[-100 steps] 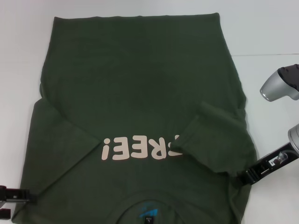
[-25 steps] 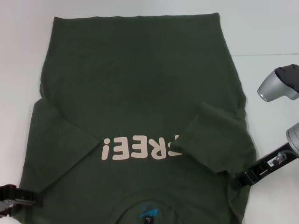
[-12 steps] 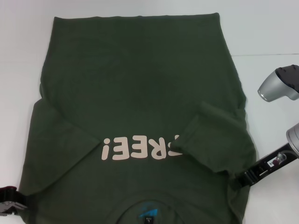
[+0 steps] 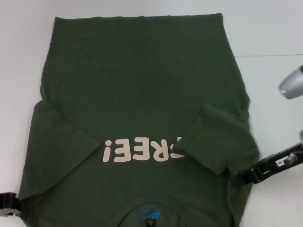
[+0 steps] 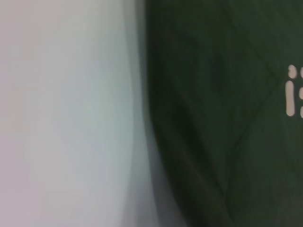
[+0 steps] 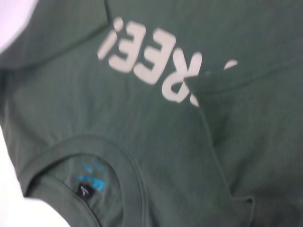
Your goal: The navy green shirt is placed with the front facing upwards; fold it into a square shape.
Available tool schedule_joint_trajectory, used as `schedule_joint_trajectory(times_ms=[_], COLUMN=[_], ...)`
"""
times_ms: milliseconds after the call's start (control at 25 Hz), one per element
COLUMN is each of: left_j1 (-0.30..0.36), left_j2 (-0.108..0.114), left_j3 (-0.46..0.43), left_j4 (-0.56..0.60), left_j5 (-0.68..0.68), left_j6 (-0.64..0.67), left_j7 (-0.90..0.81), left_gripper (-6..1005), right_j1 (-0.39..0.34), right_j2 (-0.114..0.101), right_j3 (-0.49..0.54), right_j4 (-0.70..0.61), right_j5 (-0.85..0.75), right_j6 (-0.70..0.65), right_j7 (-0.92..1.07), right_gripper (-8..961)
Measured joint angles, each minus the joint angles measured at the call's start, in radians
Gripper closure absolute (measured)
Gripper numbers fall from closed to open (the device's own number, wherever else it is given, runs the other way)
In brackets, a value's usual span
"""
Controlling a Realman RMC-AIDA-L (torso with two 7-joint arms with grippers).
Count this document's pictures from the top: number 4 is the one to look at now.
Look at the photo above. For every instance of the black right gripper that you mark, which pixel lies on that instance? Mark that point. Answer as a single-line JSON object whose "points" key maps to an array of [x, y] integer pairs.
{"points": [[277, 163]]}

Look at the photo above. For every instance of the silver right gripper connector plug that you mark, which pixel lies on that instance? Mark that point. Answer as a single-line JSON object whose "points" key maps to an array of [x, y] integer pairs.
{"points": [[292, 158]]}

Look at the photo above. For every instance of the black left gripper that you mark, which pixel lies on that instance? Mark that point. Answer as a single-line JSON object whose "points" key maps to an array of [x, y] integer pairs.
{"points": [[9, 204]]}

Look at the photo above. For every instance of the dark green FREE! t-shirt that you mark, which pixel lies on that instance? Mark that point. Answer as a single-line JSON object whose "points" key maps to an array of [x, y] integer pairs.
{"points": [[142, 82]]}

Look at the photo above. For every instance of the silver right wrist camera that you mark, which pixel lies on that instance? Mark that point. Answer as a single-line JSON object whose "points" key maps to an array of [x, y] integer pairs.
{"points": [[292, 82]]}

